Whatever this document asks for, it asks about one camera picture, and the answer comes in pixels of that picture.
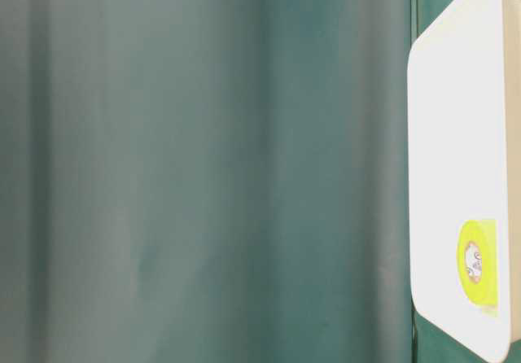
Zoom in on yellow tape roll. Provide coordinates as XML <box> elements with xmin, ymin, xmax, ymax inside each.
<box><xmin>456</xmin><ymin>219</ymin><xmax>498</xmax><ymax>317</ymax></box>

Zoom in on white plastic tray case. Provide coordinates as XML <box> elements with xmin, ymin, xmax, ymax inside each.
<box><xmin>407</xmin><ymin>0</ymin><xmax>520</xmax><ymax>362</ymax></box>

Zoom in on green table cloth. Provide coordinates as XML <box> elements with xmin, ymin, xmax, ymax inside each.
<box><xmin>0</xmin><ymin>0</ymin><xmax>521</xmax><ymax>363</ymax></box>

